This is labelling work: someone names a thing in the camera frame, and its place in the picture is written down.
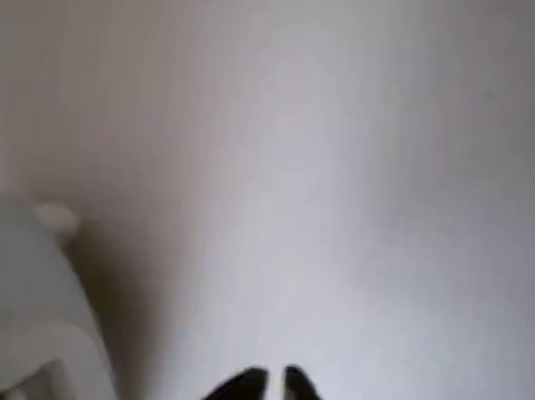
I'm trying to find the white rice cooker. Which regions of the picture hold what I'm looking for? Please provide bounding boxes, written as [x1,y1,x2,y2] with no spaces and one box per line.
[0,186,146,400]

